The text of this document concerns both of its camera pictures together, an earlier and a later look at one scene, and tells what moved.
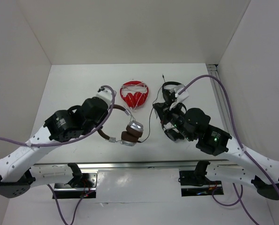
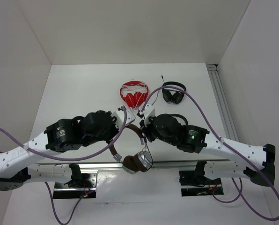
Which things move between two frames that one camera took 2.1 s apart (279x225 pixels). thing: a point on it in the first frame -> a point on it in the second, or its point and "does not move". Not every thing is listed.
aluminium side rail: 220,96 does not move
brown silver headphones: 130,137 -> 142,161
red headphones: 139,99 does not move
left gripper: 106,112 -> 115,132
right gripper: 163,110 -> 146,129
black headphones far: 169,97 does not move
